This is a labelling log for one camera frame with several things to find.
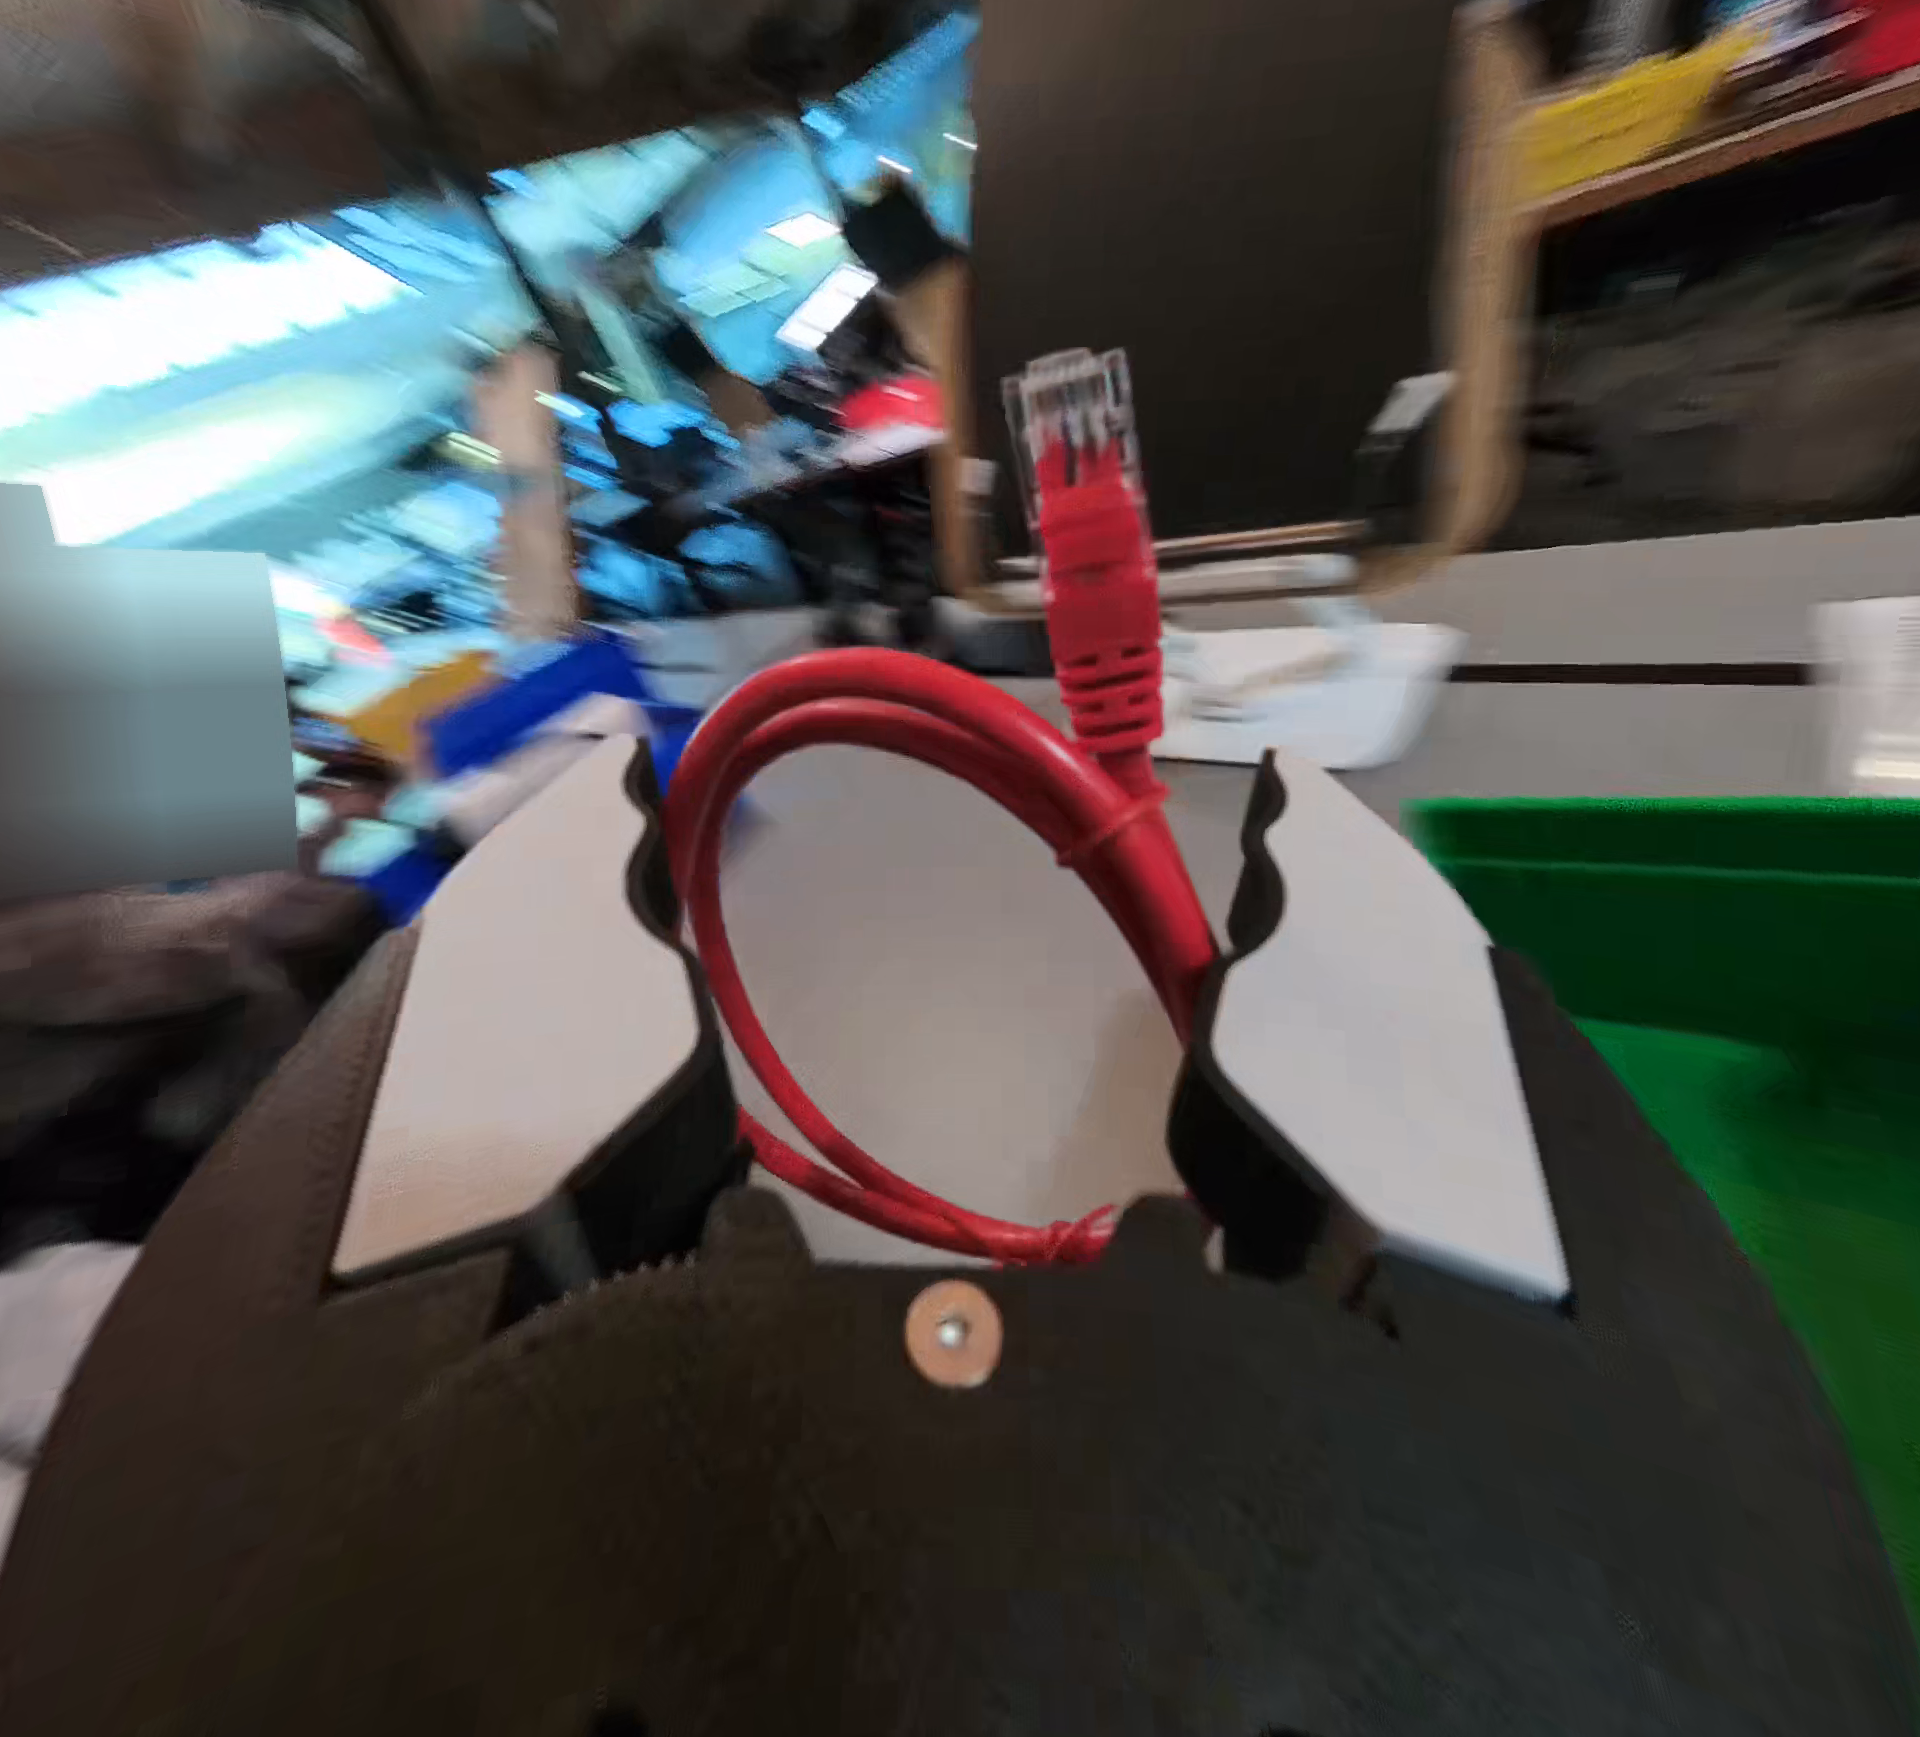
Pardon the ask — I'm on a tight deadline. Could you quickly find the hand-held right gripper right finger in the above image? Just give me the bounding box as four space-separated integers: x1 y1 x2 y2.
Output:
1166 747 1576 1312

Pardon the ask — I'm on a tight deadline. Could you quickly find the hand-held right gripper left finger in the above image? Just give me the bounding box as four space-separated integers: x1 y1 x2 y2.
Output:
325 733 747 1308

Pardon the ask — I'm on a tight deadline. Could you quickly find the red ethernet cable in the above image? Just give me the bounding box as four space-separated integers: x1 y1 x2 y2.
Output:
660 345 1223 1275

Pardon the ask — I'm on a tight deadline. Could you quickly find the grey desk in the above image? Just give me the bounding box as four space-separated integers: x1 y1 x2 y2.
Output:
600 515 1920 1266

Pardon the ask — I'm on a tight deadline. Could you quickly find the white tray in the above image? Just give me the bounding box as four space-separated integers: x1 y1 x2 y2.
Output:
1049 620 1470 772

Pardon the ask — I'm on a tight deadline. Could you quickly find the green plastic bin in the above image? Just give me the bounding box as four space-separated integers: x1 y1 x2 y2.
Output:
1402 792 1920 1737

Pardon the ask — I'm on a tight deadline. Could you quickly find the small black device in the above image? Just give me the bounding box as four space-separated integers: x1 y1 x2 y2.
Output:
1345 369 1460 547

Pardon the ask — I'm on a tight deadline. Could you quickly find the white container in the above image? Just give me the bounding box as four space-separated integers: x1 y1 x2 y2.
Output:
1806 595 1920 804

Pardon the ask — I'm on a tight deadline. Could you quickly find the dark flat panel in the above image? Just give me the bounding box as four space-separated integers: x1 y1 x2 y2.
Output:
965 0 1506 568

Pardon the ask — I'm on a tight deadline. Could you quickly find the wooden shelf unit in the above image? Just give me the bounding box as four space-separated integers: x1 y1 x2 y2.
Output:
1356 0 1920 599

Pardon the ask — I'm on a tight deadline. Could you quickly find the yellow box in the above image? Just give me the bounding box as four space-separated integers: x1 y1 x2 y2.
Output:
1511 39 1760 201

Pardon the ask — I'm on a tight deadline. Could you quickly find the red box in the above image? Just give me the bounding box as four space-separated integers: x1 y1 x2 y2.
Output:
1831 0 1920 86

